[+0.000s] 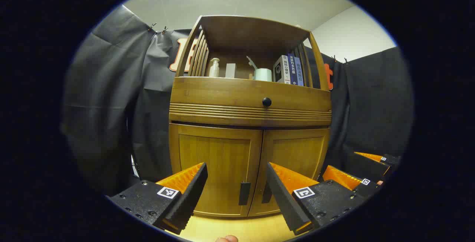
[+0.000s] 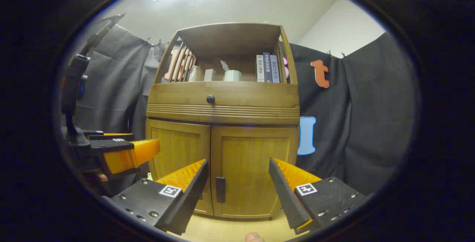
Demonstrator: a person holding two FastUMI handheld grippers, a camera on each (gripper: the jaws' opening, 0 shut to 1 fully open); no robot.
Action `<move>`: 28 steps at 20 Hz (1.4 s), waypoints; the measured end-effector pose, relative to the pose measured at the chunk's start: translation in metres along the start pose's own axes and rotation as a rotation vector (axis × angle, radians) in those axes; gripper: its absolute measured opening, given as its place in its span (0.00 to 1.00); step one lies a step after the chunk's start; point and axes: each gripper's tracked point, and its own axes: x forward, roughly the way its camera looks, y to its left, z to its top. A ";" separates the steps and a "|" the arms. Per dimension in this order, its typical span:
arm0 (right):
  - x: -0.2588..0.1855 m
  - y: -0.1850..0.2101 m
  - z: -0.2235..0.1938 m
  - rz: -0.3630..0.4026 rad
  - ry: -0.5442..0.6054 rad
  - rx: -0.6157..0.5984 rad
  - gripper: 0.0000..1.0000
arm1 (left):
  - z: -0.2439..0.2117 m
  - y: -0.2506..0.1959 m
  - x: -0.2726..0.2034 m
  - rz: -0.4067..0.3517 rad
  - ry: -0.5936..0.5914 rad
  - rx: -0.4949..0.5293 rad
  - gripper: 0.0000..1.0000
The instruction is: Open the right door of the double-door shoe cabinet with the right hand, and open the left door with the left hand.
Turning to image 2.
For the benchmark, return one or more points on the dark blue book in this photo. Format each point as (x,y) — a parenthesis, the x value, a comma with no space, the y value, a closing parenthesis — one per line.
(267,67)

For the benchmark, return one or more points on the wooden drawer with black knob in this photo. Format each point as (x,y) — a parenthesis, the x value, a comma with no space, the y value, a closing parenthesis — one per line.
(237,95)

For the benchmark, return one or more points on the white cup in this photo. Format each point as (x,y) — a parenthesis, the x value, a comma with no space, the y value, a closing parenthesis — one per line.
(232,75)

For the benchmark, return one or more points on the small glass bottle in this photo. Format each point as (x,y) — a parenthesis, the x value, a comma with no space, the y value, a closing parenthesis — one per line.
(193,75)

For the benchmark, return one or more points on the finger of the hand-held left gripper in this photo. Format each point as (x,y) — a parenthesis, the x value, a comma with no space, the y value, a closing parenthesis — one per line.
(95,136)
(111,145)

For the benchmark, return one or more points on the light blue book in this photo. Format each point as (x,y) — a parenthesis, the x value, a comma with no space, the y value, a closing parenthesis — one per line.
(275,69)

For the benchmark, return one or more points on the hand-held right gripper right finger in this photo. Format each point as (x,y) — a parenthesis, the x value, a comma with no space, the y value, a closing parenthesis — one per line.
(287,201)

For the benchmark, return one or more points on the small white box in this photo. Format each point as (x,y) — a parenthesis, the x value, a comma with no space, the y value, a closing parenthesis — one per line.
(209,75)

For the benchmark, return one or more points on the wooden double-door shoe cabinet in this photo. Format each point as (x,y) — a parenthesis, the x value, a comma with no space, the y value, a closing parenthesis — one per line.
(226,41)

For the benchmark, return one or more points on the black backdrop cloth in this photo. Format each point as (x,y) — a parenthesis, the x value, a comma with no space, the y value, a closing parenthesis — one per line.
(371,104)

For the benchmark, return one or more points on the wooden shoe cabinet door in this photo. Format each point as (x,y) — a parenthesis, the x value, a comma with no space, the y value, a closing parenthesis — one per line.
(252,160)
(178,149)

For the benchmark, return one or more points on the white book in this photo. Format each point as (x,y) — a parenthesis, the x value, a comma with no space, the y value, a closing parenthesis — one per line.
(259,69)

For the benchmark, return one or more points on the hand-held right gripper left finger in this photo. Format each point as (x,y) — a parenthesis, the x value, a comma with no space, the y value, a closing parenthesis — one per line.
(191,201)

